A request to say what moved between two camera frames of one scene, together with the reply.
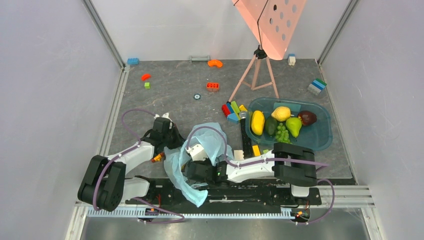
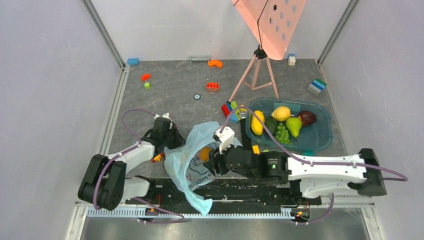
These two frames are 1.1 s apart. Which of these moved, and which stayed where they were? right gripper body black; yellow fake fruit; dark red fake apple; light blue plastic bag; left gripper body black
Moved: right gripper body black; light blue plastic bag
Stayed: left gripper body black; dark red fake apple; yellow fake fruit
